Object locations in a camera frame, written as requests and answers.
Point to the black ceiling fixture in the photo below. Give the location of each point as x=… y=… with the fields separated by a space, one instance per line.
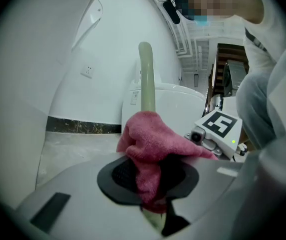
x=196 y=80

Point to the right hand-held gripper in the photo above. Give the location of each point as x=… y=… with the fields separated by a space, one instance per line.
x=220 y=124

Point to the person's white shirt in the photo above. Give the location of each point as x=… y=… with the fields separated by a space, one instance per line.
x=278 y=21

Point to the blue face mask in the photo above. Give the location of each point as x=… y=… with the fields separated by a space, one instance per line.
x=202 y=21

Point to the metal washing machine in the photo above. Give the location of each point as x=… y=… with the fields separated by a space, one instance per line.
x=235 y=76

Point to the dark wooden staircase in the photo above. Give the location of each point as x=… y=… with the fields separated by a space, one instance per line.
x=229 y=50

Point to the white ceiling ducts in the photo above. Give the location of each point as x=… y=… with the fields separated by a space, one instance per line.
x=184 y=42

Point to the person's head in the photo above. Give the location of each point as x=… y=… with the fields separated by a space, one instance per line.
x=248 y=6

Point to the white wall socket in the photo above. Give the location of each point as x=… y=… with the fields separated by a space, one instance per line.
x=87 y=70

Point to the black head camera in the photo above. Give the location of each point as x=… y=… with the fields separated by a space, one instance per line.
x=172 y=11

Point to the person's blue jeans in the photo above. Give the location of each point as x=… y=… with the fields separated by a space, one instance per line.
x=253 y=104

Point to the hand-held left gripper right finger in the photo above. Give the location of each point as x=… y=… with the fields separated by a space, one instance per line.
x=213 y=189

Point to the pink cloth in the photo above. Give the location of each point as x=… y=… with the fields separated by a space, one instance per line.
x=152 y=134

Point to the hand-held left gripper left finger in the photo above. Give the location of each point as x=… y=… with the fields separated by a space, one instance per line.
x=82 y=204

